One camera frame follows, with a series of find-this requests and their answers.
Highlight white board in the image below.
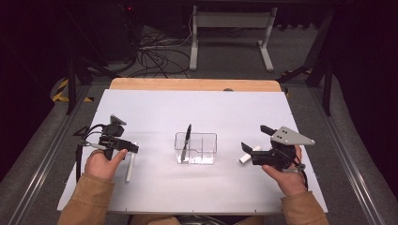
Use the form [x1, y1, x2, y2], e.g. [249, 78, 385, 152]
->
[56, 88, 329, 216]

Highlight yellow black hazard tape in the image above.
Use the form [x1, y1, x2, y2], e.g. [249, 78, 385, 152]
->
[51, 78, 95, 103]

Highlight bundle of black cables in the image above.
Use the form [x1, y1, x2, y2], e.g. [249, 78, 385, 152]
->
[130, 26, 192, 79]

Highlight black pen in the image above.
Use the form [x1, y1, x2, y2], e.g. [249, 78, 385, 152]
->
[180, 123, 192, 164]

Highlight aluminium rail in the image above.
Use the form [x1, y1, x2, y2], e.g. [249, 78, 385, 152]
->
[8, 85, 92, 225]
[308, 87, 389, 225]

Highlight right hand-held gripper cable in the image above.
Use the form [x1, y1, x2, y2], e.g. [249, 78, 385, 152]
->
[289, 154, 310, 192]

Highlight clear plastic organizer box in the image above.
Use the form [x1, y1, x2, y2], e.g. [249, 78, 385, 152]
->
[174, 131, 218, 166]

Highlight long white pen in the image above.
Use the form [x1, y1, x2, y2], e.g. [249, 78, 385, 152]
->
[125, 142, 138, 183]

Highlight black metal stand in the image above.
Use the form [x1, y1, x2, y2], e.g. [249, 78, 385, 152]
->
[62, 46, 121, 116]
[275, 8, 335, 117]

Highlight person's left hand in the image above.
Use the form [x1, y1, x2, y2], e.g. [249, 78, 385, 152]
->
[84, 148, 129, 182]

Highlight person's right hand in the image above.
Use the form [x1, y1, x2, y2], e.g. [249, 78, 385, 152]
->
[261, 144, 308, 198]

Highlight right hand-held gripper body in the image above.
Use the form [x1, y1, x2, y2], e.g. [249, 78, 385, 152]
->
[251, 126, 315, 172]

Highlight wooden table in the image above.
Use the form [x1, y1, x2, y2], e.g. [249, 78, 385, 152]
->
[109, 77, 283, 93]

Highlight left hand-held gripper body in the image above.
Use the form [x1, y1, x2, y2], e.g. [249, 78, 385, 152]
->
[98, 114, 130, 161]

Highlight white metal stand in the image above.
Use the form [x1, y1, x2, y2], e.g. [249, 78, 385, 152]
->
[189, 5, 279, 72]

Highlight black triangular bracket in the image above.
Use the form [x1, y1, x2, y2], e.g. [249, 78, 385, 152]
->
[72, 125, 90, 138]

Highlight black equipment box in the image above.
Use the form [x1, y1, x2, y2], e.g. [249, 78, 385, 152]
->
[99, 3, 140, 62]

